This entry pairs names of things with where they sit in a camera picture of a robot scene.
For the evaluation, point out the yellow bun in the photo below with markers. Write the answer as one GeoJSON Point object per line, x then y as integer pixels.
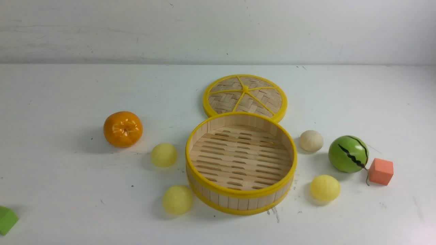
{"type": "Point", "coordinates": [325, 188]}
{"type": "Point", "coordinates": [164, 155]}
{"type": "Point", "coordinates": [177, 200]}

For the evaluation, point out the white cream bun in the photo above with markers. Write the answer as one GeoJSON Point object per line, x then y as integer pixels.
{"type": "Point", "coordinates": [311, 141]}

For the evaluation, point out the woven bamboo steamer lid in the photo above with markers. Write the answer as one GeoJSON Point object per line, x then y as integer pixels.
{"type": "Point", "coordinates": [245, 93]}

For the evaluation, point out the bamboo steamer tray yellow rim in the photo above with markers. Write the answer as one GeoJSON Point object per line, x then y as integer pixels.
{"type": "Point", "coordinates": [240, 163]}

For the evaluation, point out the orange toy mandarin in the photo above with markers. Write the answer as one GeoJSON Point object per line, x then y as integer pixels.
{"type": "Point", "coordinates": [123, 129]}

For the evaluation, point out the green toy watermelon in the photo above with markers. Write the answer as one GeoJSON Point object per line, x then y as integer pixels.
{"type": "Point", "coordinates": [348, 154]}

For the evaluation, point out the orange foam cube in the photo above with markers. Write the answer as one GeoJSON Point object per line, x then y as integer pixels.
{"type": "Point", "coordinates": [381, 171]}

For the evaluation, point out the green foam block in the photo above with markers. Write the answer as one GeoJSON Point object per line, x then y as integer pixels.
{"type": "Point", "coordinates": [8, 218]}

